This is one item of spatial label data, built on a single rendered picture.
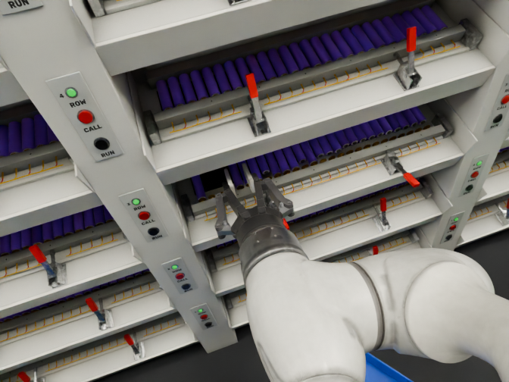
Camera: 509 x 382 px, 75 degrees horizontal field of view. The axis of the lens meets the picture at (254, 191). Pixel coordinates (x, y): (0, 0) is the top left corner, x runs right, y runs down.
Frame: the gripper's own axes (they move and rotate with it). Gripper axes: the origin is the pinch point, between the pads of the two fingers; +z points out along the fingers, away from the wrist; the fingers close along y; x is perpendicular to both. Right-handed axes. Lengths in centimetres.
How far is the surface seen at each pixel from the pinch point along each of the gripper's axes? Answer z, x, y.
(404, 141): 0.7, 3.2, -35.9
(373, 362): -14, 57, -21
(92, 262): -1.7, 7.2, 31.8
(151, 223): -6.1, -0.5, 17.0
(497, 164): 6, 23, -68
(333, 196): -3.4, 8.4, -17.6
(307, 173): 0.3, 3.4, -13.8
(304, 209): -3.4, 9.3, -11.2
